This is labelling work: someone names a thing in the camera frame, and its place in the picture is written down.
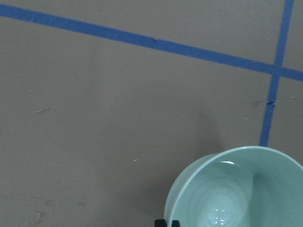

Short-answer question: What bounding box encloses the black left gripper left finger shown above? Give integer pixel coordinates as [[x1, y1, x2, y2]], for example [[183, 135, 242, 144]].
[[154, 219, 166, 227]]

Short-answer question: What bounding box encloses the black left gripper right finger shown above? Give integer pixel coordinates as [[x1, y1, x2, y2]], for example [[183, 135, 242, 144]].
[[171, 220, 179, 227]]

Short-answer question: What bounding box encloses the pale green ceramic bowl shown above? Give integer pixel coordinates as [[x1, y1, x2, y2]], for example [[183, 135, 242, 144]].
[[164, 146, 303, 227]]

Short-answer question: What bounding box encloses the brown paper table cover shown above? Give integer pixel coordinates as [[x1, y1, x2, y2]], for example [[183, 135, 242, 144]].
[[0, 0, 303, 227]]

